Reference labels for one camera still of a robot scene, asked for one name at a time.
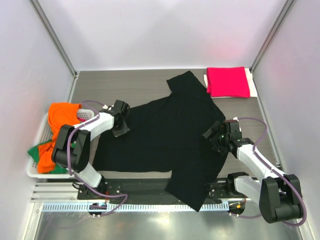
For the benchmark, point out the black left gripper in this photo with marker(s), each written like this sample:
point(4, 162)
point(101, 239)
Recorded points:
point(123, 131)

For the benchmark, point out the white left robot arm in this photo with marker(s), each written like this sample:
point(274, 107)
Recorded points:
point(73, 143)

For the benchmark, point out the aluminium frame post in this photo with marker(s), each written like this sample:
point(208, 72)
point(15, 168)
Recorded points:
point(286, 8)
point(53, 36)

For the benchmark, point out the right aluminium frame post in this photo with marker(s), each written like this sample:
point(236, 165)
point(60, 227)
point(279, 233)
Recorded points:
point(286, 8)

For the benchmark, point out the black t-shirt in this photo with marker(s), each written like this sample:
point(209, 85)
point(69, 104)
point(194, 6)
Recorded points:
point(166, 135)

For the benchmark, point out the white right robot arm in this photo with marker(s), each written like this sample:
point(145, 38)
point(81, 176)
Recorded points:
point(277, 194)

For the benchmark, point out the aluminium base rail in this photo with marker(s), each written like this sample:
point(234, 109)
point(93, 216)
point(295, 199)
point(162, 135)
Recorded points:
point(54, 192)

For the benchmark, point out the orange t-shirt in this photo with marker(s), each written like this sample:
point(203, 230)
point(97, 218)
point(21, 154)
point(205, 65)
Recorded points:
point(59, 114)

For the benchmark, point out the folded white t-shirt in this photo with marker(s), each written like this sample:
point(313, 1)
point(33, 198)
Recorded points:
point(251, 83)

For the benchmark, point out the white slotted cable duct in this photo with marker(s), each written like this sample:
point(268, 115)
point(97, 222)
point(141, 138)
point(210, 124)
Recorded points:
point(101, 207)

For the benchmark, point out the green t-shirt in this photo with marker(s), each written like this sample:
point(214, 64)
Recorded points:
point(42, 155)

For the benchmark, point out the left aluminium frame post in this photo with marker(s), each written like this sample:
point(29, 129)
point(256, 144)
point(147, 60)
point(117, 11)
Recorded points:
point(53, 36)

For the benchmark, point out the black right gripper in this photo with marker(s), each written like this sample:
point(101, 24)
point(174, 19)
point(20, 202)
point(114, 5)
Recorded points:
point(218, 148)

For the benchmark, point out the folded pink t-shirt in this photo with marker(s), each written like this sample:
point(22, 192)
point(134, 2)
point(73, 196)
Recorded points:
point(228, 82)

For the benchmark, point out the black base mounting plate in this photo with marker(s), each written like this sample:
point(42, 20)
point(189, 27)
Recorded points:
point(155, 191)

